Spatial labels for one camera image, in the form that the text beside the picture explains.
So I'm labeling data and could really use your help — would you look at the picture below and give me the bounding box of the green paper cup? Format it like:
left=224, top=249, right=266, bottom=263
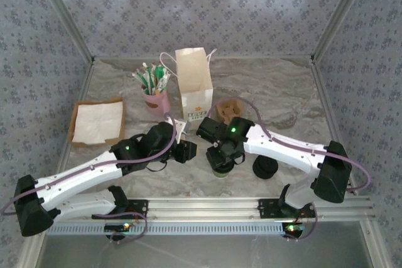
left=210, top=166, right=236, bottom=178

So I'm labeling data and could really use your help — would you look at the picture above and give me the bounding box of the white printed paper bag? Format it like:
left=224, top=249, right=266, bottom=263
left=159, top=46, right=218, bottom=122

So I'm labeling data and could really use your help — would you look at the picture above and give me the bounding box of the pink straw holder cup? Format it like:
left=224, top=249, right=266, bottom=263
left=143, top=88, right=172, bottom=117

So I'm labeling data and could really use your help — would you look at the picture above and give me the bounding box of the black plastic cup lid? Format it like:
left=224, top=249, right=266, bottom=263
left=253, top=154, right=280, bottom=181

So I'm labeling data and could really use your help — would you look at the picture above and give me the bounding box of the controller board with LED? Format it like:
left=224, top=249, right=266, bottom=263
left=104, top=222, right=139, bottom=233
left=282, top=223, right=306, bottom=234

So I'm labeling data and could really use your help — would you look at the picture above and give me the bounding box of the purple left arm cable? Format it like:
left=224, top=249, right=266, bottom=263
left=1, top=111, right=177, bottom=217

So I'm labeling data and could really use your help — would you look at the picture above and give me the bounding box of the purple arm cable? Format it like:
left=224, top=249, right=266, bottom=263
left=1, top=111, right=177, bottom=217
left=209, top=97, right=373, bottom=193

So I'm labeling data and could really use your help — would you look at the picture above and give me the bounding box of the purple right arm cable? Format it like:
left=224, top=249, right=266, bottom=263
left=209, top=97, right=373, bottom=193

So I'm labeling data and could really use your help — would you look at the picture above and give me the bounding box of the aluminium mounting rail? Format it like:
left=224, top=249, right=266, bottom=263
left=127, top=196, right=376, bottom=222

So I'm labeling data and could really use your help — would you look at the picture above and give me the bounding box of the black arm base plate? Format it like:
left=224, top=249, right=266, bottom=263
left=257, top=198, right=283, bottom=219
left=125, top=198, right=149, bottom=218

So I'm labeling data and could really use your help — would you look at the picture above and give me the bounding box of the white slotted cable duct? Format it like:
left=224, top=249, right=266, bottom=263
left=46, top=221, right=287, bottom=237

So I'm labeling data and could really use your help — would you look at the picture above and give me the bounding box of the thin purple base cable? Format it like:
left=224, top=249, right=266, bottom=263
left=92, top=210, right=151, bottom=245
left=284, top=201, right=318, bottom=243

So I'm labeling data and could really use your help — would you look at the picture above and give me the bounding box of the aluminium frame post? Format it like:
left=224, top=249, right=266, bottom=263
left=310, top=0, right=375, bottom=63
left=33, top=0, right=95, bottom=62

